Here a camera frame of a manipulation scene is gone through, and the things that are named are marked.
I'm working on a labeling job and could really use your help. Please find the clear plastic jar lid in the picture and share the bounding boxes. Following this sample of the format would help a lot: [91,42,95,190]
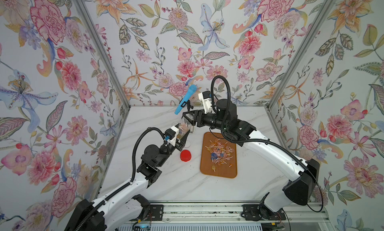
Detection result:
[184,141,191,149]

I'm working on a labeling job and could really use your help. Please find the small clear jar of candies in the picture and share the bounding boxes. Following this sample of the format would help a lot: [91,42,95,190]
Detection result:
[177,123,192,140]

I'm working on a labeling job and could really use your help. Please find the red jar lid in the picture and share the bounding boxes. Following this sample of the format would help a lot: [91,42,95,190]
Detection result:
[180,150,192,162]

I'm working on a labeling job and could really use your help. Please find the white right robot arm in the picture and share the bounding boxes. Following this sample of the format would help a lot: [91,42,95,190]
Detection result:
[183,100,320,212]

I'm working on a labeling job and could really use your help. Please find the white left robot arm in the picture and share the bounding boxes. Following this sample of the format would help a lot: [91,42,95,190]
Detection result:
[65,127,188,231]

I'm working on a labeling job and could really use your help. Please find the blue microphone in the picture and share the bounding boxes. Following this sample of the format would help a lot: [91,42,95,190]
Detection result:
[175,85,197,115]

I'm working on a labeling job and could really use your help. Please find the brown wooden tray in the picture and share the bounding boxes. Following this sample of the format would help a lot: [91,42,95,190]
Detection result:
[200,132,238,179]

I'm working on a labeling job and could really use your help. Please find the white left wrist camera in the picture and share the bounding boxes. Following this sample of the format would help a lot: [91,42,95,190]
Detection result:
[164,126,179,147]

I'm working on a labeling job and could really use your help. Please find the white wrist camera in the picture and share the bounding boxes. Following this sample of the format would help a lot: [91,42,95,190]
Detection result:
[164,126,179,147]
[199,91,213,114]

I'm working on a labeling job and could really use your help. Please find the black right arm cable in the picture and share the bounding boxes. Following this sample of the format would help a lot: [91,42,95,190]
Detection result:
[210,75,324,213]

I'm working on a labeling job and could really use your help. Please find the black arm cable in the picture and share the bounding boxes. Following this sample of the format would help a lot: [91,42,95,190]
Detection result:
[74,127,167,231]
[210,75,324,213]

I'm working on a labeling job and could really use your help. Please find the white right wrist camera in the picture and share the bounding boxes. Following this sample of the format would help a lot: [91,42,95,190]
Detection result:
[199,91,213,114]

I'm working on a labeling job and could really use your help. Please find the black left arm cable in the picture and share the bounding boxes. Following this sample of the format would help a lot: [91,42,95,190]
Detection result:
[74,127,167,231]

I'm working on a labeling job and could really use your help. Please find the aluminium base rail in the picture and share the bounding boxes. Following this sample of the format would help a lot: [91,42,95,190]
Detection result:
[119,200,329,231]

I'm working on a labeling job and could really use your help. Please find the aluminium frame post right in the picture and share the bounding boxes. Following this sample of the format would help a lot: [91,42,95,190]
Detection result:
[265,0,337,111]

